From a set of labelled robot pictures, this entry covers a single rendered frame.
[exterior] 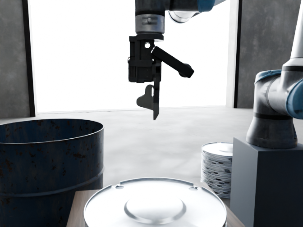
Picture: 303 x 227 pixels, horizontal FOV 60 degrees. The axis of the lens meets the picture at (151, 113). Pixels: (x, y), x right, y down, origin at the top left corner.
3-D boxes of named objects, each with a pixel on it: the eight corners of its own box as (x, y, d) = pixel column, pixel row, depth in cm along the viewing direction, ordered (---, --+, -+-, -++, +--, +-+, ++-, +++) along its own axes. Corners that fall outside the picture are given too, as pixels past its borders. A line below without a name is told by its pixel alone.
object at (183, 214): (149, 284, 35) (149, 279, 35) (59, 205, 56) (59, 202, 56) (254, 210, 54) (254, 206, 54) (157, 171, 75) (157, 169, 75)
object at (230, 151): (209, 157, 138) (209, 156, 138) (196, 143, 166) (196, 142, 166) (263, 156, 140) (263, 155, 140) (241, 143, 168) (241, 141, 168)
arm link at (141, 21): (164, 20, 68) (165, 13, 60) (164, 38, 69) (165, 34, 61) (135, 20, 68) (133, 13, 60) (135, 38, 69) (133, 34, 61)
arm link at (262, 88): (280, 109, 90) (283, 70, 88) (305, 115, 77) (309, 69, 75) (246, 110, 90) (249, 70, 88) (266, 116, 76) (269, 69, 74)
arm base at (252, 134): (238, 137, 92) (240, 109, 91) (279, 136, 94) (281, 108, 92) (260, 149, 77) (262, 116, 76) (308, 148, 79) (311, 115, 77)
